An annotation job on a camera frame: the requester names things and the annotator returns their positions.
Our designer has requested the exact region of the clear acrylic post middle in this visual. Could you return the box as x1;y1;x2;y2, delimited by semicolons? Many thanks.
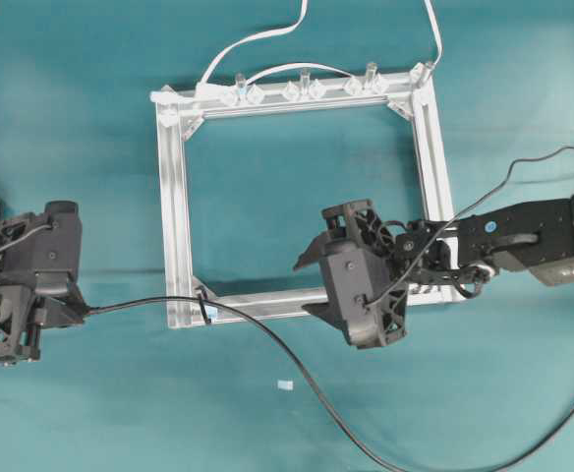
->
299;68;311;99

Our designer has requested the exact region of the clear acrylic post left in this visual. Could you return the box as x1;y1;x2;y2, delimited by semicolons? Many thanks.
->
235;73;248;100

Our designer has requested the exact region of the black USB cable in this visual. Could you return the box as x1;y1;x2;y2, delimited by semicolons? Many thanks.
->
83;297;574;468

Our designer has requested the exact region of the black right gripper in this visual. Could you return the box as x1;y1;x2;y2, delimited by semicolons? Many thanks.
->
293;199;407;349

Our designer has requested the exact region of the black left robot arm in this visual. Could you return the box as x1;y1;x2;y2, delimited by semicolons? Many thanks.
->
0;201;88;366

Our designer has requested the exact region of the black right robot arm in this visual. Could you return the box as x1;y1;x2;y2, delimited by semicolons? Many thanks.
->
294;196;574;349

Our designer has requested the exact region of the white flat ethernet cable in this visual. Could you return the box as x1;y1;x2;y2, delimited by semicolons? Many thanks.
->
196;0;445;92

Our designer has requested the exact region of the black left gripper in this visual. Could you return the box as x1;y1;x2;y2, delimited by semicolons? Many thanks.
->
0;201;86;364

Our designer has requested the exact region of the black string loop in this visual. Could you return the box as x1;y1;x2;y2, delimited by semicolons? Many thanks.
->
194;289;212;326

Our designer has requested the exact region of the black right camera cable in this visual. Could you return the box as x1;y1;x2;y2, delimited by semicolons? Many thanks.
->
363;145;574;309

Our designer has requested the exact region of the aluminium extrusion frame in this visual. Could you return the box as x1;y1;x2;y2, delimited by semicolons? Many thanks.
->
150;63;455;329

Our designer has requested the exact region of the clear acrylic post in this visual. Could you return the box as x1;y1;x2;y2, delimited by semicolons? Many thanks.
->
235;73;248;100
363;62;377;91
299;68;311;99

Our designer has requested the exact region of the small light blue tape piece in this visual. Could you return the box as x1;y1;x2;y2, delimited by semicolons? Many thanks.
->
277;380;294;391

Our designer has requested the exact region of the clear acrylic post right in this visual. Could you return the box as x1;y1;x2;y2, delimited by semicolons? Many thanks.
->
363;62;377;91

